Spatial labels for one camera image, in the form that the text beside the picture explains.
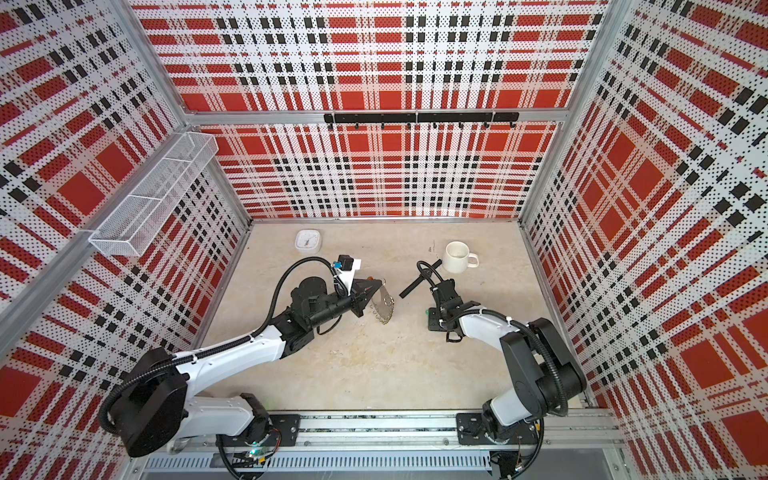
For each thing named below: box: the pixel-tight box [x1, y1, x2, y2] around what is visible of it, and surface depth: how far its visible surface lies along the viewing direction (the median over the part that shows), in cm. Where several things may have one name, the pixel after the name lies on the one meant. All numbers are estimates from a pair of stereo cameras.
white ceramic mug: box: [442, 241, 479, 274], surface depth 104 cm
